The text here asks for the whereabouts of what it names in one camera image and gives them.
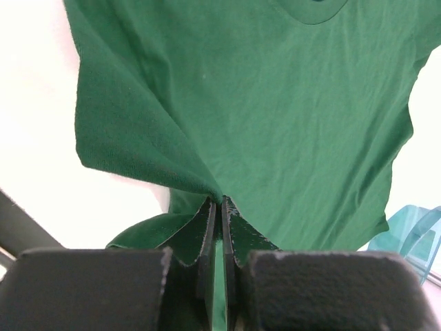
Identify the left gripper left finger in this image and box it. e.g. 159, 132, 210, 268
1, 200, 216, 330

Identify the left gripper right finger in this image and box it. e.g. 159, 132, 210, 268
221, 197, 440, 330

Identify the green t shirt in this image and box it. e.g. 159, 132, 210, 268
64, 0, 440, 330

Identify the teal plastic bin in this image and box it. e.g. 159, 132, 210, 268
367, 205, 440, 284

